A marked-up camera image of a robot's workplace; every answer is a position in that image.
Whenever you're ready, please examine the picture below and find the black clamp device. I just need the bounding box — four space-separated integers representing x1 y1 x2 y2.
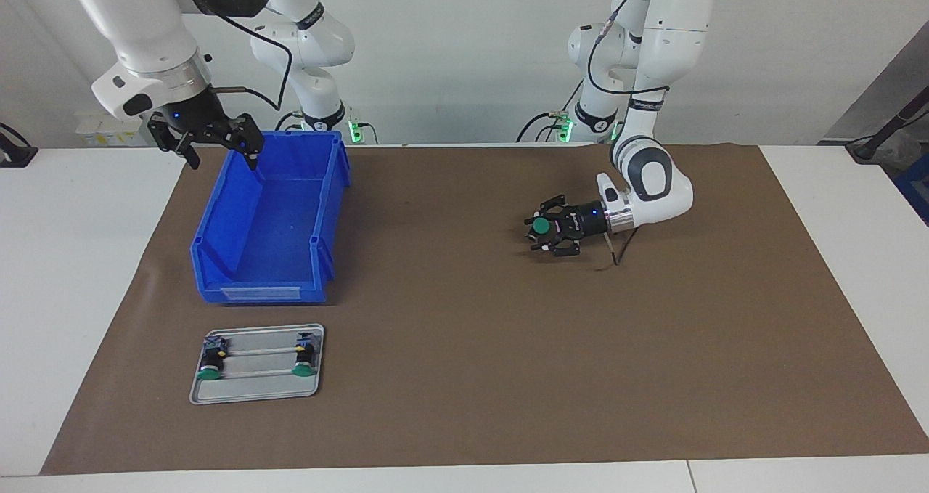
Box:
0 123 38 168

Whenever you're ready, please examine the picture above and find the blue crate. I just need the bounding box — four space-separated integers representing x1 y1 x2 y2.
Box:
894 152 929 225

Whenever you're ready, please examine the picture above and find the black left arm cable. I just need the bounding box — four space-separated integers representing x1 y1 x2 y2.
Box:
586 0 672 269

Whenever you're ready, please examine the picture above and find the green push button clear block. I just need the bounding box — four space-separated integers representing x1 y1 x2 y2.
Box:
196 337 230 382

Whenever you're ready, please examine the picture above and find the grey metal tray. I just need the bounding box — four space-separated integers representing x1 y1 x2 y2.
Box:
189 324 325 405

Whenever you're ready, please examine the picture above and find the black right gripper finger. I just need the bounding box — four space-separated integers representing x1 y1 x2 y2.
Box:
147 118 202 170
229 113 266 171

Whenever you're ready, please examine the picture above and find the black stand pole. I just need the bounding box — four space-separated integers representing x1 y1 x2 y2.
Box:
846 85 929 163

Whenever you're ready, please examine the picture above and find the brown table mat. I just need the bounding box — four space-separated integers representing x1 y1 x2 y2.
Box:
40 143 929 476

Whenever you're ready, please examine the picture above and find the blue plastic storage bin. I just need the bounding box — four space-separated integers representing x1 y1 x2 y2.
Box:
190 130 353 305

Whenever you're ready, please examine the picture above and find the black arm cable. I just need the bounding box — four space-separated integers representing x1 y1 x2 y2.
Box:
586 0 672 269
209 10 293 112

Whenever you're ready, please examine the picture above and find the white cardboard box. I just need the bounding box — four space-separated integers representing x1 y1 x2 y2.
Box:
75 112 157 147

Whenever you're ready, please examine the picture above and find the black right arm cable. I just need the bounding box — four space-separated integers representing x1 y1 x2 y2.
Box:
209 10 293 112

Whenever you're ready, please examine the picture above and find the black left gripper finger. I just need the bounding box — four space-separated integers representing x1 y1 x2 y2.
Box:
523 193 568 227
525 233 583 258

